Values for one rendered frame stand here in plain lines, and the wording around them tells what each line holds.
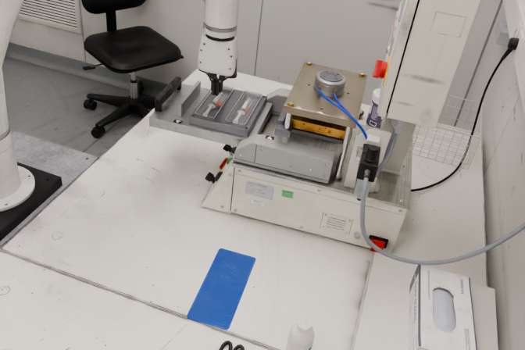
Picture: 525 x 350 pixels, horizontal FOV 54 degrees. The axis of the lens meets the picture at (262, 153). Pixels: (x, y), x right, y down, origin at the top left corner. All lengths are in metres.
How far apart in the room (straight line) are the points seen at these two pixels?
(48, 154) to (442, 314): 1.19
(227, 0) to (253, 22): 1.75
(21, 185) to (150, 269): 0.44
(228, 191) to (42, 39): 2.70
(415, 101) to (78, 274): 0.87
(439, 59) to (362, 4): 1.75
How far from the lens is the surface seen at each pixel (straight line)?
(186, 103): 1.45
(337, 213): 1.36
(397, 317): 1.25
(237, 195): 1.40
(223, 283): 1.28
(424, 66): 1.14
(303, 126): 1.31
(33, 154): 1.71
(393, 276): 1.33
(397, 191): 1.36
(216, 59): 1.37
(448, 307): 1.22
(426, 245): 1.51
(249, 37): 3.09
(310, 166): 1.29
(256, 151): 1.30
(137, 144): 1.72
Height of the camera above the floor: 1.72
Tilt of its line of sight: 35 degrees down
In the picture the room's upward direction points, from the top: 7 degrees clockwise
